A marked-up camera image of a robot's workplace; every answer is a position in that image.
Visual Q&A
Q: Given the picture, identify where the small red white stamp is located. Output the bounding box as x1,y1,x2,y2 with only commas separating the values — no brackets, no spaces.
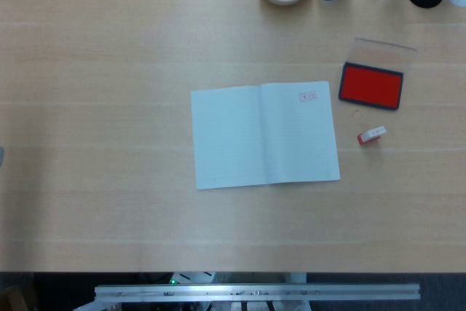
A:
356,125,388,149

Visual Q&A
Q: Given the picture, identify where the open lined notebook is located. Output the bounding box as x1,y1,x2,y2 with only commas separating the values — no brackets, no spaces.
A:
190,81,341,191

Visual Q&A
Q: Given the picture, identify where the red ink pad clear lid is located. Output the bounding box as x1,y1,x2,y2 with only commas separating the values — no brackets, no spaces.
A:
337,36,418,111

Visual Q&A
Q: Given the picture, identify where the aluminium profile rail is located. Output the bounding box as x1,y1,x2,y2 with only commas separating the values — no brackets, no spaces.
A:
94,283,422,303

